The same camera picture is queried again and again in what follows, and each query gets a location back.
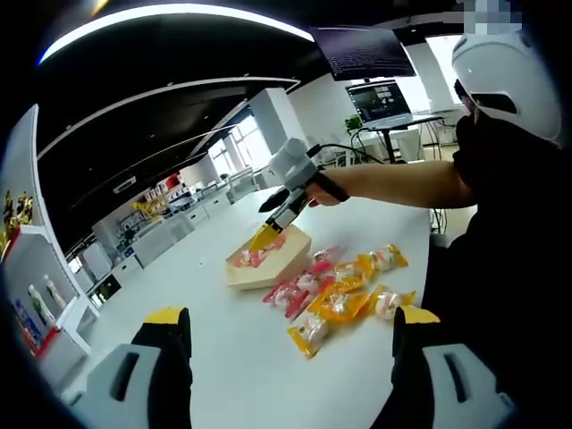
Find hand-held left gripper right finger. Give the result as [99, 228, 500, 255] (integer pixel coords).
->
[370, 306, 517, 429]

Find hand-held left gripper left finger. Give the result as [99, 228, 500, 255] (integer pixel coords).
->
[71, 307, 194, 429]

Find pink marshmallow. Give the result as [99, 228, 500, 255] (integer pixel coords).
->
[239, 235, 287, 269]

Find beige hexagonal bowl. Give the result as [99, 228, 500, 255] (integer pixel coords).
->
[224, 225, 313, 292]

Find pile of marshmallow packets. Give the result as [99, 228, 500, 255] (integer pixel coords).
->
[262, 243, 417, 361]

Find person's right hand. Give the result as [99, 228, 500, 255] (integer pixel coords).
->
[307, 185, 348, 209]

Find white square pillar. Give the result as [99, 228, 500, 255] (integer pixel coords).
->
[248, 87, 309, 189]

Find black front oven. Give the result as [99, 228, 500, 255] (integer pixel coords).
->
[87, 274, 122, 307]

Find white table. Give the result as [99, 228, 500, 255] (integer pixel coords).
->
[57, 185, 433, 429]

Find black laptop stand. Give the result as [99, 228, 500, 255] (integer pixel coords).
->
[379, 127, 406, 164]

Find open laptop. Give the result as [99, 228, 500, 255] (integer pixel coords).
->
[345, 80, 415, 129]

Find grey perforated partition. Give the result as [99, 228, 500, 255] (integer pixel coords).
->
[133, 216, 196, 265]

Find cream drink bottle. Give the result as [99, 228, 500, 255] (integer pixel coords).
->
[43, 274, 67, 309]

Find white bottle green label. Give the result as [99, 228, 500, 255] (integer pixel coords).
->
[27, 284, 55, 327]

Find white cube appliance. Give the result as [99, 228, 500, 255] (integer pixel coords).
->
[82, 243, 113, 281]

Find blue snack box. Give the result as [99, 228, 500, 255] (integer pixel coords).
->
[13, 299, 44, 348]

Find yellow figure display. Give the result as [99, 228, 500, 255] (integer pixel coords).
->
[131, 198, 164, 220]

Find large dark screen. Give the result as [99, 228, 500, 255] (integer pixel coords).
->
[310, 25, 416, 81]

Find white display shelf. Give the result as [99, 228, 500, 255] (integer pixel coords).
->
[0, 103, 102, 381]

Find black yellow snack bag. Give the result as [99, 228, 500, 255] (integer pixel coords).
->
[16, 190, 35, 224]
[3, 196, 19, 227]

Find white worn device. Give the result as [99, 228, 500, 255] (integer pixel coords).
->
[450, 30, 564, 148]

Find black hand strap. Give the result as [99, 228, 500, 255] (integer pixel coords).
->
[312, 171, 351, 202]

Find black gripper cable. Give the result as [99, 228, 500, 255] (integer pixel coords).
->
[306, 141, 390, 165]

